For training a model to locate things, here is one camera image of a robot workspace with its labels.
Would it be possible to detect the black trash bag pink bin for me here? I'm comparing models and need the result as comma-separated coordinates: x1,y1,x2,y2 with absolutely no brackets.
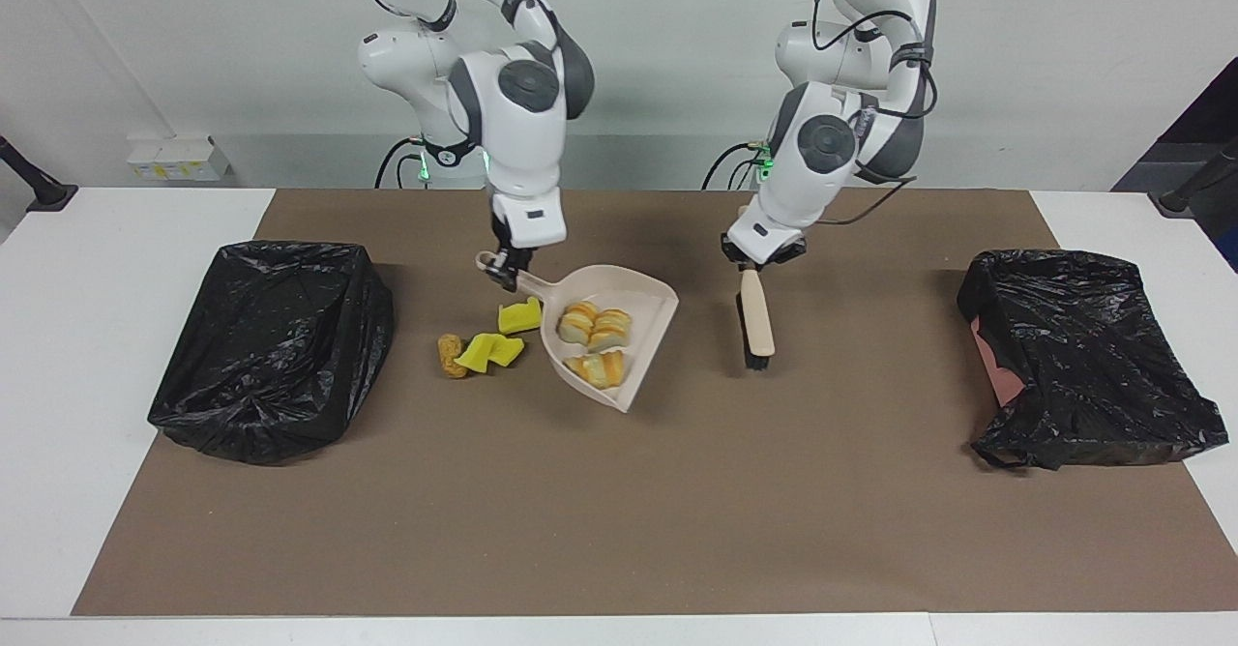
958,250,1229,471

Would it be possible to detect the pink bin rim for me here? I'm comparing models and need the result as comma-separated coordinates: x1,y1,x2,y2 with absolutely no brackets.
972,317,1026,407

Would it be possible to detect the beige hand brush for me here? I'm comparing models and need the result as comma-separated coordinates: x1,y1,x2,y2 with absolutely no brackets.
735,203,778,371

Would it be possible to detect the yellow green sponge piece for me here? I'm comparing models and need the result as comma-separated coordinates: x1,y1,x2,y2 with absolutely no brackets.
455,333,506,374

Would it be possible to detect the dark cabinet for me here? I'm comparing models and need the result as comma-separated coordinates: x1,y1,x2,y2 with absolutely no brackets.
1112,54,1238,192

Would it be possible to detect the orange striped croissant piece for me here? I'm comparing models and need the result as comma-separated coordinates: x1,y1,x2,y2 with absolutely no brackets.
566,351,628,391

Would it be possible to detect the black camera stand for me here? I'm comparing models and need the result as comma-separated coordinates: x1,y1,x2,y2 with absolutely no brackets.
1158,138,1238,217
0,133,78,212

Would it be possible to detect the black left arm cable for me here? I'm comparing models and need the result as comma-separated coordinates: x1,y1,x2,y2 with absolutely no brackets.
811,0,941,226

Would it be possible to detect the beige plastic dustpan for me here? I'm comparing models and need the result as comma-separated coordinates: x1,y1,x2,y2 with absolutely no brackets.
474,251,680,413

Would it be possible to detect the white wall socket box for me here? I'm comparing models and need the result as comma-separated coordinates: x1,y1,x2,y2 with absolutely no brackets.
128,136,231,183

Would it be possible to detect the brown table mat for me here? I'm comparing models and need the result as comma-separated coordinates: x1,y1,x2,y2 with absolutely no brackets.
71,189,1238,618

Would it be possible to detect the black base cable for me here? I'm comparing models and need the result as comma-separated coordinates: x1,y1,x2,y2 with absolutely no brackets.
701,140,775,191
374,136,428,191

